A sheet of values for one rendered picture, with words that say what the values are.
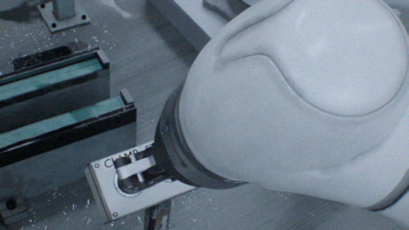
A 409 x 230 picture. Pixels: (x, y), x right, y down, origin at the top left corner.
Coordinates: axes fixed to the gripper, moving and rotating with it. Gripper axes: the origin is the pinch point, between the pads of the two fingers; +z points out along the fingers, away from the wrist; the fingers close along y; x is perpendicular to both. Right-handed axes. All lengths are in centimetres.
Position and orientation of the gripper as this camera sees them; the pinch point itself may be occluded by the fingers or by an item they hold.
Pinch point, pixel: (148, 171)
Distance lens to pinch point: 73.6
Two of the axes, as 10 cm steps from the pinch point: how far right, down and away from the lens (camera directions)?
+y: -8.8, 3.1, -3.7
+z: -3.2, 2.2, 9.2
